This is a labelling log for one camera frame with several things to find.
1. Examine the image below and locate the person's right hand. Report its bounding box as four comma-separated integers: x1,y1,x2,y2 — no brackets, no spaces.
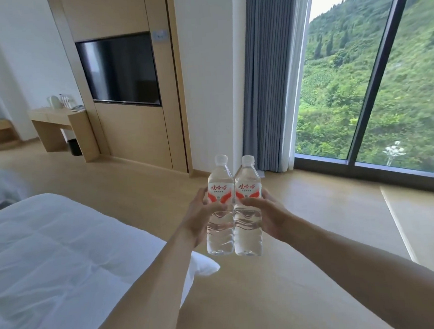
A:
239,186,297,245

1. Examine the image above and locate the person's left hand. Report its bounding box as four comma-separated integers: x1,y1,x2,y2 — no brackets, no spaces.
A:
178,186,231,249

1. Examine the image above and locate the person's left forearm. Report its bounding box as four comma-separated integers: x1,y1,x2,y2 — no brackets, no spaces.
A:
70,227,205,329

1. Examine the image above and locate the person's right forearm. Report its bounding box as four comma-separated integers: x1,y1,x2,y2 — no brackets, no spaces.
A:
279,203,434,329

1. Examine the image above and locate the white sheer curtain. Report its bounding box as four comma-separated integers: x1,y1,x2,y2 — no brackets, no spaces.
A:
268,0,329,173

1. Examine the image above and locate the black trash bin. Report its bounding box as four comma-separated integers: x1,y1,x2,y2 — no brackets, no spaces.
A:
66,137,83,157

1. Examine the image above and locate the blue-grey curtain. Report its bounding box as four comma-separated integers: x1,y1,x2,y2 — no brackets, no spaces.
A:
232,0,313,175

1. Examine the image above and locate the large glass window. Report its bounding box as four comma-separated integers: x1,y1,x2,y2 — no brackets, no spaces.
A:
283,0,434,206

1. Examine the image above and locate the black television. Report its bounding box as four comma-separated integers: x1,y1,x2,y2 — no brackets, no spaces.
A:
74,31,162,113

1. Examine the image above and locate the wooden table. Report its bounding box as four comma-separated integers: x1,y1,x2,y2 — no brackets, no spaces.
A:
27,103,102,167

